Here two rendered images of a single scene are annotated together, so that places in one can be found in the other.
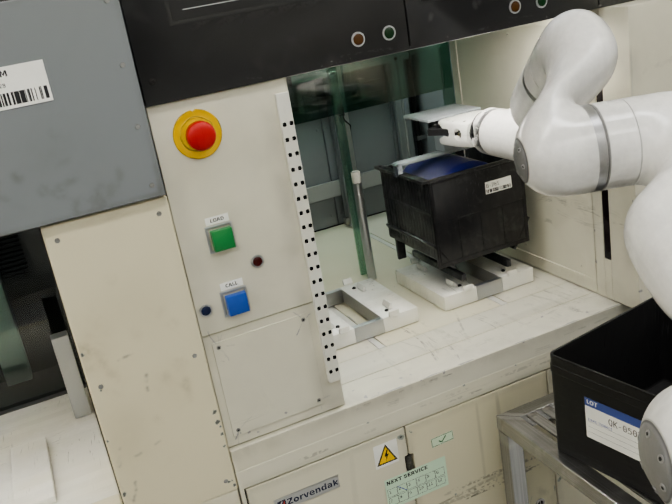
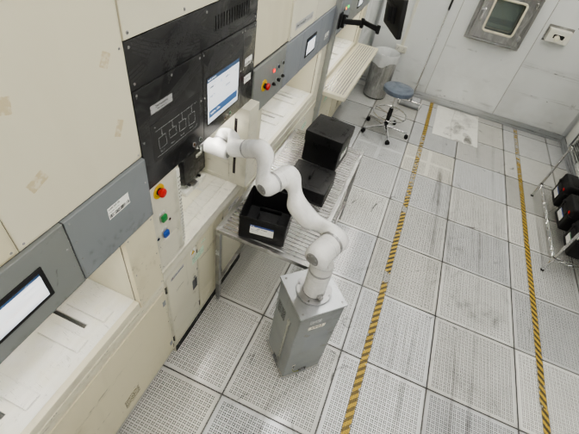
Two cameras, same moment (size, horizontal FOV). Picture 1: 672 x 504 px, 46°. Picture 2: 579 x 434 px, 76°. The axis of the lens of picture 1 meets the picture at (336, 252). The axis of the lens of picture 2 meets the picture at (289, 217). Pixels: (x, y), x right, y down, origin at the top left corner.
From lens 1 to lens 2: 113 cm
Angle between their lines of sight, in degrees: 52
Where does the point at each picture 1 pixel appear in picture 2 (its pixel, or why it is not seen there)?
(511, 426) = (221, 231)
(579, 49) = (270, 158)
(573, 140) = (276, 186)
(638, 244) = (295, 212)
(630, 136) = (285, 182)
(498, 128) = (213, 147)
